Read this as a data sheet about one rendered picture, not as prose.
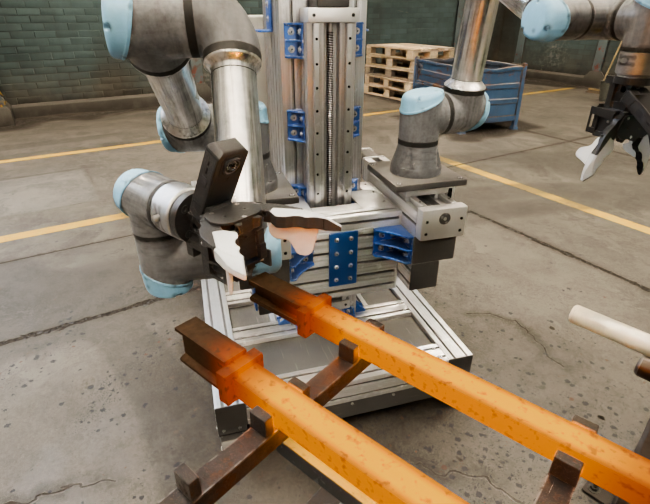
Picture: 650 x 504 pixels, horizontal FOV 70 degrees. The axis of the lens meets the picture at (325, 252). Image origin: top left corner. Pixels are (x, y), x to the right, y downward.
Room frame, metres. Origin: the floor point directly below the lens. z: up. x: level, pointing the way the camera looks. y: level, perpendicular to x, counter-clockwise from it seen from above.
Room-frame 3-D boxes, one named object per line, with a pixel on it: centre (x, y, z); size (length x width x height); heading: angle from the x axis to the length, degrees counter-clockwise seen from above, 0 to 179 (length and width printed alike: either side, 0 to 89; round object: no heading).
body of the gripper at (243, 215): (0.54, 0.13, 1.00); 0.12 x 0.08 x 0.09; 49
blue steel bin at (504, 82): (5.88, -1.68, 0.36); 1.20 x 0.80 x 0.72; 19
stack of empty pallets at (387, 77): (7.85, -1.30, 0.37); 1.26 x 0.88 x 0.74; 31
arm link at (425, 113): (1.35, -0.28, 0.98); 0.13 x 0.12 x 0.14; 114
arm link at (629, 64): (0.94, -0.59, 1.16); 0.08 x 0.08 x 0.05
